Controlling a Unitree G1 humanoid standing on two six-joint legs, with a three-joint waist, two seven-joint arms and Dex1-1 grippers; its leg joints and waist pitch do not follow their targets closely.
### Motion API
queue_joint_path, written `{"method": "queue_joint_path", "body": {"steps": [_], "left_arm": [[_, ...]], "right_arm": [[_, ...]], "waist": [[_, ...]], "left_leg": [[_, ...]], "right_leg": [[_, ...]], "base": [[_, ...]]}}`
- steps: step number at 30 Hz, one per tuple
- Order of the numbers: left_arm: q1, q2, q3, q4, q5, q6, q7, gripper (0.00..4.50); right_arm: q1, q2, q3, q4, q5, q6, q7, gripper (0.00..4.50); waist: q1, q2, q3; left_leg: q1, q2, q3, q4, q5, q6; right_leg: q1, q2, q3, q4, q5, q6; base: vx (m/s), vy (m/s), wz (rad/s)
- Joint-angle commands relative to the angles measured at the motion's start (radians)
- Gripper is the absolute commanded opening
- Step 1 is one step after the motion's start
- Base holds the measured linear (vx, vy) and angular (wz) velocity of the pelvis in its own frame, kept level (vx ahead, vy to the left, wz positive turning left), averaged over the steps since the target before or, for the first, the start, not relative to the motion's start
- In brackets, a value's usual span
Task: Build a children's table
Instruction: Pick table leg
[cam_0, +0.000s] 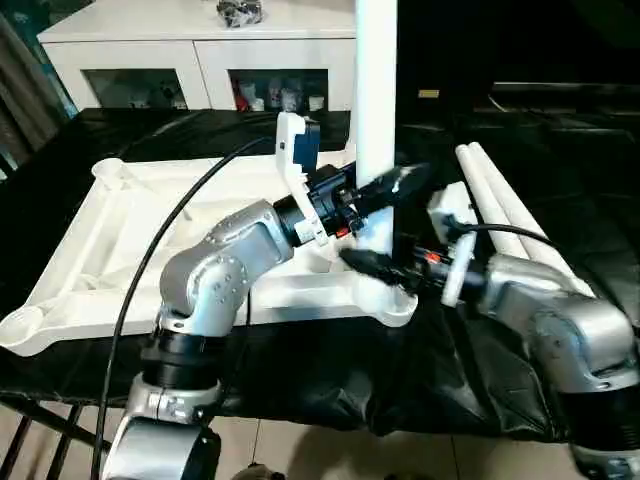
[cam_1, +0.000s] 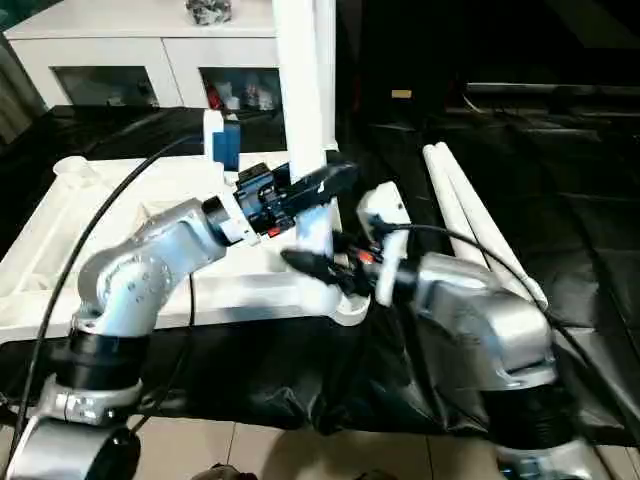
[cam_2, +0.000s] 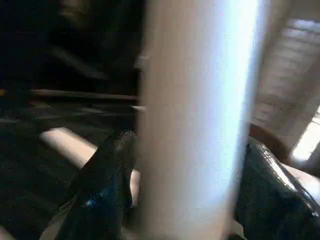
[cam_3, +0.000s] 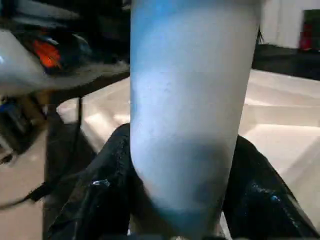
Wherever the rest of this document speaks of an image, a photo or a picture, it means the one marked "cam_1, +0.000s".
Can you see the white plastic table leg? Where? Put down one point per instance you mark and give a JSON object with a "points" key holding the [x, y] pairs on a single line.
{"points": [[328, 60], [298, 80], [455, 215], [482, 215]]}

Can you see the white plastic table top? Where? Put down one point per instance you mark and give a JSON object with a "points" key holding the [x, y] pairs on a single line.
{"points": [[60, 230]]}

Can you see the toy figures behind cabinet glass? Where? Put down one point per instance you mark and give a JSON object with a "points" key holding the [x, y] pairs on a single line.
{"points": [[245, 95]]}

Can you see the grey plush toy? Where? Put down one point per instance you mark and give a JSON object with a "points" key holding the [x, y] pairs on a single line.
{"points": [[208, 11]]}

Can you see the white cabinet with glass doors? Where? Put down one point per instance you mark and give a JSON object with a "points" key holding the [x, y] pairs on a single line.
{"points": [[120, 45]]}

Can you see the silver left leg black foot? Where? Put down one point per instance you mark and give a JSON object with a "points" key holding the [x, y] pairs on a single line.
{"points": [[225, 473]]}

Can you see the black work mat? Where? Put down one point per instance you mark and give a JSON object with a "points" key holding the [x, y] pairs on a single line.
{"points": [[600, 250]]}

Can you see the black tv cabinet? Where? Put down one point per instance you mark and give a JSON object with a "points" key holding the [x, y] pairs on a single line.
{"points": [[520, 45]]}

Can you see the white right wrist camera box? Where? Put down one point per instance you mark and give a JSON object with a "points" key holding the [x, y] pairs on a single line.
{"points": [[382, 205]]}

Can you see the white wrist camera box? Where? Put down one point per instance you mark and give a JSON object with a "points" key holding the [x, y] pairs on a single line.
{"points": [[382, 205], [222, 140]]}

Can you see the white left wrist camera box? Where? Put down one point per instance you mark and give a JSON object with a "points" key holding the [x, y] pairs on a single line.
{"points": [[222, 140]]}

